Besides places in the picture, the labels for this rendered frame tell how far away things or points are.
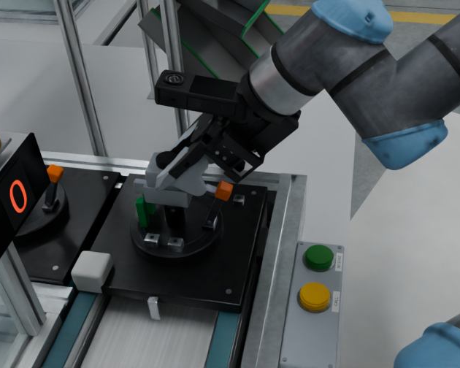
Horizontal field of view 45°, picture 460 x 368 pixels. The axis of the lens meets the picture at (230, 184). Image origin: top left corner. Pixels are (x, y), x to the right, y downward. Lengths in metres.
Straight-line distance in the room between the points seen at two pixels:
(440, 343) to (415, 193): 0.84
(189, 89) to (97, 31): 1.06
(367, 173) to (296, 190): 1.55
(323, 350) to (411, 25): 3.09
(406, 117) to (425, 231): 0.48
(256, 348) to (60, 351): 0.26
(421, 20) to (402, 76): 3.17
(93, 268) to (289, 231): 0.29
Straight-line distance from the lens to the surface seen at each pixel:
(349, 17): 0.58
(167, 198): 0.78
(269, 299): 0.79
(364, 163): 2.52
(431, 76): 0.58
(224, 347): 0.76
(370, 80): 0.58
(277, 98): 0.63
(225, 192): 0.77
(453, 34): 0.60
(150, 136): 1.24
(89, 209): 0.93
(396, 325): 0.90
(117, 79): 1.46
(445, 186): 1.14
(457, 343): 0.26
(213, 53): 1.02
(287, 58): 0.61
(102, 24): 1.75
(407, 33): 3.59
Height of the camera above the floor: 1.58
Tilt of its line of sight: 42 degrees down
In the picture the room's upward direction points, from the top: 4 degrees counter-clockwise
